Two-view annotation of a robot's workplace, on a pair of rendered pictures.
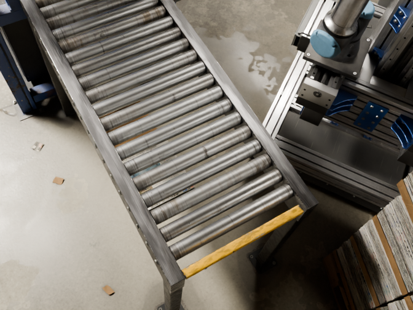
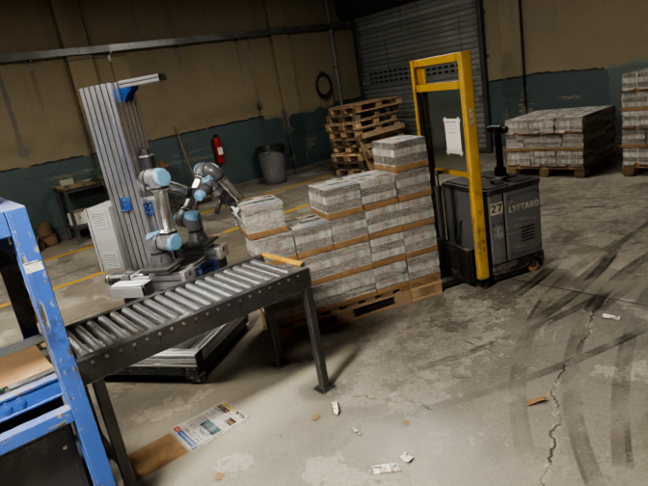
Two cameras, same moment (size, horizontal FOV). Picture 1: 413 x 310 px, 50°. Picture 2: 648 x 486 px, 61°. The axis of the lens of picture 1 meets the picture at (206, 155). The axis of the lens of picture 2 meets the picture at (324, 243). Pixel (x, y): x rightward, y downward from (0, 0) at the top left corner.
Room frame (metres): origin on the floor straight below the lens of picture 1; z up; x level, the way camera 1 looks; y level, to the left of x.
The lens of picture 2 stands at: (0.03, 3.08, 1.81)
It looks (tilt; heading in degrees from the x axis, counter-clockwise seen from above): 16 degrees down; 272
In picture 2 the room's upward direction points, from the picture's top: 10 degrees counter-clockwise
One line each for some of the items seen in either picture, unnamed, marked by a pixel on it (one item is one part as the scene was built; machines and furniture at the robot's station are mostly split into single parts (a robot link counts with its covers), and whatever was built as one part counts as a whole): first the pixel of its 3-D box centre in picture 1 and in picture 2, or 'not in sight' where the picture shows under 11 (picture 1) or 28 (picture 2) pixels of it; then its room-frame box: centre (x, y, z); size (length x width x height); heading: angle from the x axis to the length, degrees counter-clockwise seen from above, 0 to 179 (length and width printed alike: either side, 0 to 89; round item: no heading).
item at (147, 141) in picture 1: (176, 128); (215, 290); (0.80, 0.12, 0.77); 0.47 x 0.05 x 0.05; 128
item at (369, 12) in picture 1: (353, 16); (156, 240); (1.25, -0.45, 0.98); 0.13 x 0.12 x 0.14; 146
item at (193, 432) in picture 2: (155, 170); (209, 422); (0.98, 0.26, 0.01); 0.37 x 0.28 x 0.01; 38
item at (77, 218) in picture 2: not in sight; (118, 195); (3.64, -6.06, 0.55); 1.80 x 0.70 x 1.09; 38
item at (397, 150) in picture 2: not in sight; (407, 217); (-0.51, -1.27, 0.65); 0.39 x 0.30 x 1.29; 110
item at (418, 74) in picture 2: not in sight; (427, 164); (-0.81, -1.73, 0.97); 0.09 x 0.09 x 1.75; 20
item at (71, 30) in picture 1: (107, 18); (115, 330); (1.26, 0.48, 0.77); 0.47 x 0.05 x 0.05; 128
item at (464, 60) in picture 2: not in sight; (472, 171); (-1.03, -1.11, 0.97); 0.09 x 0.09 x 1.75; 20
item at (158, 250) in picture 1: (89, 121); (207, 318); (0.79, 0.44, 0.74); 1.34 x 0.05 x 0.12; 38
